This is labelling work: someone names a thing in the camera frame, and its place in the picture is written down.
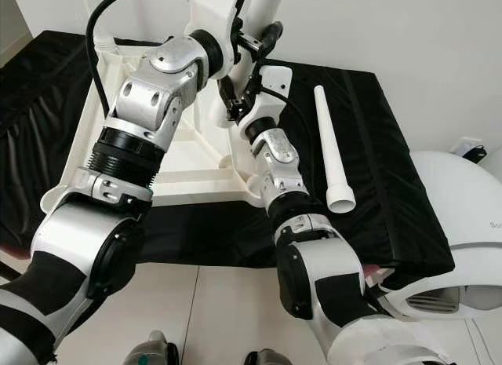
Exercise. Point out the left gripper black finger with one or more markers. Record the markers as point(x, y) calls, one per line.
point(270, 37)

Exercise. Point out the black table cover cloth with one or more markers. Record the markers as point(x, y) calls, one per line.
point(392, 161)

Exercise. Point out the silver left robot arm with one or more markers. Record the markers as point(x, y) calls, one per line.
point(149, 98)

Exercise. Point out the white wall socket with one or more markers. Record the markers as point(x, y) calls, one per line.
point(469, 144)

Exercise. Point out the white domed appliance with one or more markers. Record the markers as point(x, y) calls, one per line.
point(455, 216)

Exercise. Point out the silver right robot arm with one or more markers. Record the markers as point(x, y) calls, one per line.
point(321, 271)

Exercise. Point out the black power plug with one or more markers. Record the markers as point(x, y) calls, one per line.
point(478, 154)

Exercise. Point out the white plastic children table top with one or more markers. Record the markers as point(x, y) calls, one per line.
point(196, 161)

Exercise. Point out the grey robot left foot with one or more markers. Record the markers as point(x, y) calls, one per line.
point(150, 349)

